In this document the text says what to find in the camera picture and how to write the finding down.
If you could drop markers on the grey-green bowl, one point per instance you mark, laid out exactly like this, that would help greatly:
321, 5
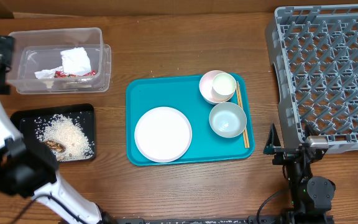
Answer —
224, 120

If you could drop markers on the teal plastic tray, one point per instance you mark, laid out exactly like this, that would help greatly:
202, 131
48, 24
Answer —
183, 94

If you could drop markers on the red snack wrapper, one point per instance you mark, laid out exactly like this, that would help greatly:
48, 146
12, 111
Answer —
61, 74

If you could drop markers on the white cup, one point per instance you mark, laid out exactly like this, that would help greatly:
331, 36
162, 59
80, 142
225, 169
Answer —
223, 87

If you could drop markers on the white round plate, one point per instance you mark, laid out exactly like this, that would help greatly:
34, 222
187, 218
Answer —
163, 134

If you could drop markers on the white crumpled tissue in bin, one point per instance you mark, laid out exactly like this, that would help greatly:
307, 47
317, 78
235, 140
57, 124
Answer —
44, 74

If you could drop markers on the clear plastic bin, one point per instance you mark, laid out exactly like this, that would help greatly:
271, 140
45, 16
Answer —
38, 50

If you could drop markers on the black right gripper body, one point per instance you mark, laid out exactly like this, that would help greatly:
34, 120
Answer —
285, 154

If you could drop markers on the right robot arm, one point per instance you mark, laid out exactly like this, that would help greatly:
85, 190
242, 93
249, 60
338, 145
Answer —
311, 195

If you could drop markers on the white napkin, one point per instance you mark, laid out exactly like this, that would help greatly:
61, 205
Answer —
76, 61

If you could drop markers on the pile of white rice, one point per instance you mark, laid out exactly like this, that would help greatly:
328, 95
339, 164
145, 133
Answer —
68, 132

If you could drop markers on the grey dishwasher rack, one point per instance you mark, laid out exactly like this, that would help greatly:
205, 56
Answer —
314, 51

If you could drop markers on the pink bowl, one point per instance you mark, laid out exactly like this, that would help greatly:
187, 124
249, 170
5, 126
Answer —
205, 87

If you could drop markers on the black food waste tray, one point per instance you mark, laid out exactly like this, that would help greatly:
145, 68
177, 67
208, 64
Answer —
24, 120

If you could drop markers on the brown food scrap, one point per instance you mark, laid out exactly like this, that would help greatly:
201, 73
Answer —
55, 146

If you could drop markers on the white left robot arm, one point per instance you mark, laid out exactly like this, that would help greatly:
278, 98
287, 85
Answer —
29, 169

